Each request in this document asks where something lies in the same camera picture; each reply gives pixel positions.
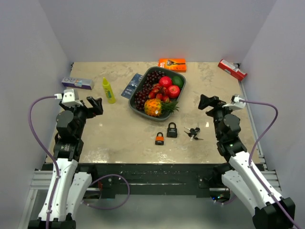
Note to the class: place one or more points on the large black key bunch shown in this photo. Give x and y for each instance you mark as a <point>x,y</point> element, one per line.
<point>193,131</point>

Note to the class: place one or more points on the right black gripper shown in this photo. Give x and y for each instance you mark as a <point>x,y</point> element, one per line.
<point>213,101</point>

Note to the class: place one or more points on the yellow glue bottle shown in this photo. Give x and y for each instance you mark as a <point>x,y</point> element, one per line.
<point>108,91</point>

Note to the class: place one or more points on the red strawberry cluster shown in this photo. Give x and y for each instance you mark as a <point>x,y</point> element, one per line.
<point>159,92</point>

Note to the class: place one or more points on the dark red grape bunch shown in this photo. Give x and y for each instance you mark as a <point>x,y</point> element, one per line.
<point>141,96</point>

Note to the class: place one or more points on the green avocado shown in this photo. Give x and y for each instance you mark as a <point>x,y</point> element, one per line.
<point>176,80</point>

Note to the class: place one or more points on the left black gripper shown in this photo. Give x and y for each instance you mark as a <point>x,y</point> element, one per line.
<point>97,109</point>

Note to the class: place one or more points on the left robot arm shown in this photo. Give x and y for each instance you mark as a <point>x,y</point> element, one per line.
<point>67,186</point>

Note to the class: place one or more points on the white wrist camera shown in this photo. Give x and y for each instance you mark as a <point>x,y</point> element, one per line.
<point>237,103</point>
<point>69,98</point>

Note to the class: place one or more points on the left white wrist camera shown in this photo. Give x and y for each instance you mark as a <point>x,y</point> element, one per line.
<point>69,98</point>

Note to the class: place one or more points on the black base frame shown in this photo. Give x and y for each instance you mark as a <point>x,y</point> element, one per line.
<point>109,180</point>

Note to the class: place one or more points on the blue blister pack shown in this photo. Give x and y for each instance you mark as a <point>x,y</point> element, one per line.
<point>132,85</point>

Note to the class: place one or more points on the red white box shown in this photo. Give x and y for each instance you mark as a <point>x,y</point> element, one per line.
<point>234,71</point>

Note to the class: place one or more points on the red apple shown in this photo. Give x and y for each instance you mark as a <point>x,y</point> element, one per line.
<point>174,91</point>

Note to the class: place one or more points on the orange black padlock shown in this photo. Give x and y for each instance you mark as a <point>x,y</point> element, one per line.
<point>159,139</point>

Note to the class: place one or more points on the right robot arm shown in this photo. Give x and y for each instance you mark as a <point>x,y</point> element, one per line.
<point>268,208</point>

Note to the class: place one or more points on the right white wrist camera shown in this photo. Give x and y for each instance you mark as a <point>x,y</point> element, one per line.
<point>237,103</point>

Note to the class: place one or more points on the orange razor box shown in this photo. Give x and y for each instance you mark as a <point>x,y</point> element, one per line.
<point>176,65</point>

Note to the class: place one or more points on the red pomegranate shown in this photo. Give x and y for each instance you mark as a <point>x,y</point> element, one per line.
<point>165,82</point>

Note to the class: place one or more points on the purple white toothpaste box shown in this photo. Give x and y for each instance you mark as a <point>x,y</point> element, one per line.
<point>78,83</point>

